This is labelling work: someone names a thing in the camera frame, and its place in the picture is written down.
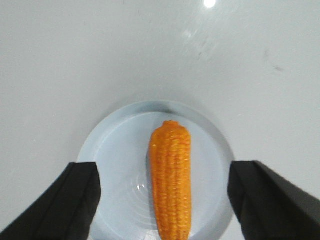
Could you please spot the orange corn cob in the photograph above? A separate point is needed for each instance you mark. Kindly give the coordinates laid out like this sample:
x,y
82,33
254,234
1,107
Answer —
x,y
170,169

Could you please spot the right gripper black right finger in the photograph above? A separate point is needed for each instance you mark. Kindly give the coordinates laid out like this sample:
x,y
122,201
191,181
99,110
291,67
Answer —
x,y
268,207

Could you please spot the light blue round plate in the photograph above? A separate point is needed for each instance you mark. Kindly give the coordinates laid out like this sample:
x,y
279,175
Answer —
x,y
119,147

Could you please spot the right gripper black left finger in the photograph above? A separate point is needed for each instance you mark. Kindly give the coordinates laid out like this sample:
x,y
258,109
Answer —
x,y
65,211

